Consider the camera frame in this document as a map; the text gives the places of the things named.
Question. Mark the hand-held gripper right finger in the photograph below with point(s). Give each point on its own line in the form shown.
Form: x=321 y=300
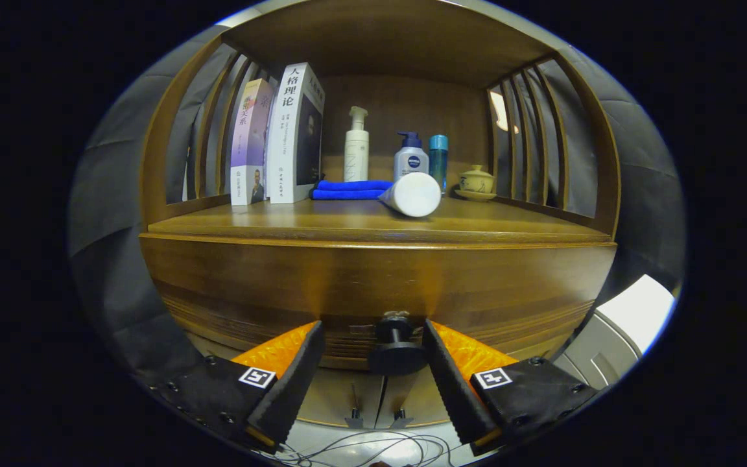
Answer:
x=456 y=389

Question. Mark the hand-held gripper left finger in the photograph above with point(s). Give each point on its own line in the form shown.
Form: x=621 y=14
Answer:
x=289 y=389

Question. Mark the white cleanser tube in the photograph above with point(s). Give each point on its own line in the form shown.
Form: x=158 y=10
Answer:
x=415 y=194

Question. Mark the wooden cabinet door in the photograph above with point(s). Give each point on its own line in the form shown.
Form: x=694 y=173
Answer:
x=412 y=399
x=341 y=402

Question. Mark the wooden countertop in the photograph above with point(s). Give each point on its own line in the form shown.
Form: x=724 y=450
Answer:
x=283 y=224

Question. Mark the brown wooden cabinet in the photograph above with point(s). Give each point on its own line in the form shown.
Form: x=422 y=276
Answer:
x=406 y=110

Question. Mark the folded blue cloth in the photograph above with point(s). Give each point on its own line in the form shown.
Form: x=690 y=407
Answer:
x=347 y=189

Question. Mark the yellow lidded teacup with saucer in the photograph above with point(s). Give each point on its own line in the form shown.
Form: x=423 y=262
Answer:
x=477 y=181

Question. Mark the teal slim bottle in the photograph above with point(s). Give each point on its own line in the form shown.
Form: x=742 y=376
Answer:
x=439 y=159

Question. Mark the white bottle with blue cap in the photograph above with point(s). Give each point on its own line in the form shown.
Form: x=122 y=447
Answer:
x=410 y=162

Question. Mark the white pump bottle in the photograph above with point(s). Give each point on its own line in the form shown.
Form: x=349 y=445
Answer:
x=356 y=155

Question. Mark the thick white book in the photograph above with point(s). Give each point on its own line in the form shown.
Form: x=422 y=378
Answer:
x=281 y=143

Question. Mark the purple book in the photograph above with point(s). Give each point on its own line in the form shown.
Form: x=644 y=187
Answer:
x=250 y=143

